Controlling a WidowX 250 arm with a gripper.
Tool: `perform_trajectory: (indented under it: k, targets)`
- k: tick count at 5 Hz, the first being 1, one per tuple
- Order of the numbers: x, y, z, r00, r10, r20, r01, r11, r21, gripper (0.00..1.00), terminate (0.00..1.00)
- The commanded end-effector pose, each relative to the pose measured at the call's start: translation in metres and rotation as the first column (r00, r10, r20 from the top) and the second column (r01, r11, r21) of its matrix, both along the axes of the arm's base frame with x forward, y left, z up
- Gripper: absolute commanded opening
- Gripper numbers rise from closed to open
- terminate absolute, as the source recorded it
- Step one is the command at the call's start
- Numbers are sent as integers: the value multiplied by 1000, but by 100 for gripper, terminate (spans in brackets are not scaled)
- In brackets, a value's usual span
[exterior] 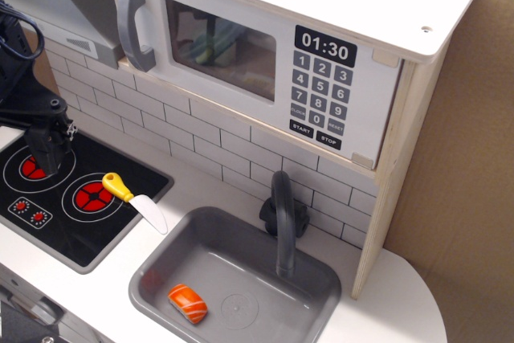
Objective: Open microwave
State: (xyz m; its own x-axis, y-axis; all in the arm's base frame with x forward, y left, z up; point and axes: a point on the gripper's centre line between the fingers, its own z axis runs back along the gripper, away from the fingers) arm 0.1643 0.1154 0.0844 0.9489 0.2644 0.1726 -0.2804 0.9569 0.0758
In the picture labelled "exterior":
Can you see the grey plastic sink basin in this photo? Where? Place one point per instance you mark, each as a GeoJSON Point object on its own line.
{"type": "Point", "coordinates": [231, 265]}

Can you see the dark grey toy faucet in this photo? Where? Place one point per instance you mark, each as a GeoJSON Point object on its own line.
{"type": "Point", "coordinates": [286, 220]}

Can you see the green toy vegetable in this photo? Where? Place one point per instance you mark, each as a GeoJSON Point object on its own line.
{"type": "Point", "coordinates": [220, 35]}

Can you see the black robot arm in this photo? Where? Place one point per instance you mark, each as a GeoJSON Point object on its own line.
{"type": "Point", "coordinates": [17, 58]}

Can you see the yellow handled toy knife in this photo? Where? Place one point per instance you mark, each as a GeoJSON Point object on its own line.
{"type": "Point", "coordinates": [142, 203]}

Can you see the black toy stovetop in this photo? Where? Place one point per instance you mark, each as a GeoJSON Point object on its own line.
{"type": "Point", "coordinates": [70, 215]}

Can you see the brown cardboard panel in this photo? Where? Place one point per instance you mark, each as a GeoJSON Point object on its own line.
{"type": "Point", "coordinates": [454, 219]}

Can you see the orange salmon sushi toy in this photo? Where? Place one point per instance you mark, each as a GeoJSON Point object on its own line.
{"type": "Point", "coordinates": [188, 303]}

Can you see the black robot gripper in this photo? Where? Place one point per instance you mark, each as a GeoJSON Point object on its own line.
{"type": "Point", "coordinates": [32, 106]}

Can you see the white toy microwave door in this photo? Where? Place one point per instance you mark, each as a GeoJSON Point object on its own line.
{"type": "Point", "coordinates": [288, 72]}

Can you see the white wooden microwave cabinet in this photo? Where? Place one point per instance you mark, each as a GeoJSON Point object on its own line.
{"type": "Point", "coordinates": [418, 32]}

